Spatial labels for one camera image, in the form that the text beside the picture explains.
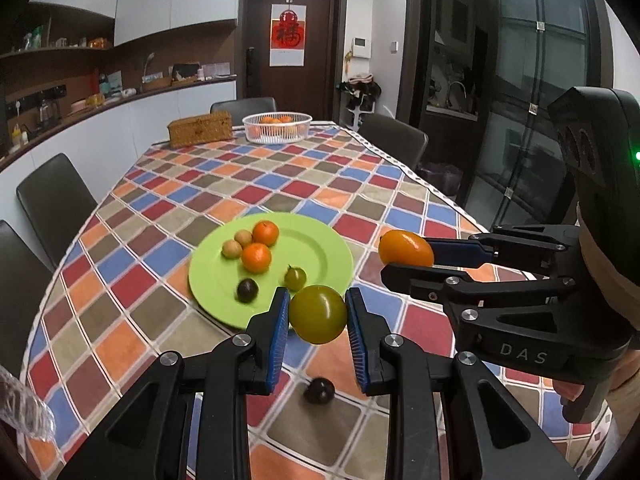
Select black framed glass sliding door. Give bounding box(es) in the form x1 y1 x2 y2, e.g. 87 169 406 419
460 0 608 226

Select person's right forearm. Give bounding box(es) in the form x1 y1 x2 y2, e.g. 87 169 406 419
607 345 640 466

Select woven wicker box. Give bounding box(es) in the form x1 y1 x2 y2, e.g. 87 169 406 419
167 112 233 149

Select white mesh basket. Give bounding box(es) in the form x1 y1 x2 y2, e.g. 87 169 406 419
242 112 313 144

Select large orange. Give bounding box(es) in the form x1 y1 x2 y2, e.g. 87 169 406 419
241 242 273 274

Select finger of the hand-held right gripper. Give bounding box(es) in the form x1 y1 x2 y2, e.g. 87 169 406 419
425 225 583 277
381 262 576 307

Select dark brown door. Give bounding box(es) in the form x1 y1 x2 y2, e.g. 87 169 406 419
239 0 348 126

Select clear plastic water bottle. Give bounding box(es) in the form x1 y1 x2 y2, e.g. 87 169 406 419
0 362 56 443

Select metal kitchen faucet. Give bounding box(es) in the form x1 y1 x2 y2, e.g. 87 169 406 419
446 81 468 111

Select red and white door poster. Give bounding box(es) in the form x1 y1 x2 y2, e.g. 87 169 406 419
270 3 306 67

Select dark purple bag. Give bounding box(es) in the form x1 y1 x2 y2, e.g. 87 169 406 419
420 161 463 196

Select pile of bags on rack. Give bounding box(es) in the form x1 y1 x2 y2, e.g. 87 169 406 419
340 74 382 128

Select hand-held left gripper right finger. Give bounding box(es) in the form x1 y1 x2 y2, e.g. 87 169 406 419
345 287 581 480

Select white kitchen counter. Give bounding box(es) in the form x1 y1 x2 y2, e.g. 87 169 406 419
0 76 238 173

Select dark grey dining chair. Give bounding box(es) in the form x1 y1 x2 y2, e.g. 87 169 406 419
0 220 53 376
360 112 429 171
16 153 98 268
210 97 277 115

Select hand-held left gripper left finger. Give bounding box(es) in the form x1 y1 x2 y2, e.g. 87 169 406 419
57 286 292 480

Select green plate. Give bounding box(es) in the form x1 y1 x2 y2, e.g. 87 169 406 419
189 212 355 332

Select dark purple plum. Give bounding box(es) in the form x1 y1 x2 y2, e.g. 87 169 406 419
236 278 260 304
304 377 336 405

